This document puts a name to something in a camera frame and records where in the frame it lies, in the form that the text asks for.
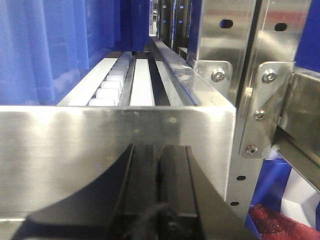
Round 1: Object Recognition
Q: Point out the white roller track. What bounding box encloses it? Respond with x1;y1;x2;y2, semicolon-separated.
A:
87;51;132;107

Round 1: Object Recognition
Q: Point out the red mesh bag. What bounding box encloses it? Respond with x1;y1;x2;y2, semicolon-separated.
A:
249;204;320;240

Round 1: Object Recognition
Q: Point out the left stainless steel shelf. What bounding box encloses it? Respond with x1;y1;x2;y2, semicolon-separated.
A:
0;37;236;240

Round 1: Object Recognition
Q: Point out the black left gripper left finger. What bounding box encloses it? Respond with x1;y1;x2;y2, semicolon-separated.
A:
13;144;158;240

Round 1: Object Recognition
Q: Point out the neighbouring stainless shelf frame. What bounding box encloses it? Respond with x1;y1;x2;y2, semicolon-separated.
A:
188;0;312;220

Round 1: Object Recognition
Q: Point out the large blue bin left shelf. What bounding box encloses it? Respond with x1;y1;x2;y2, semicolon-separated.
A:
0;0;150;106

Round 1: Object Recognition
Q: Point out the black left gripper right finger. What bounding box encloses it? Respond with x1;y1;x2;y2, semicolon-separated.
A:
158;145;257;240

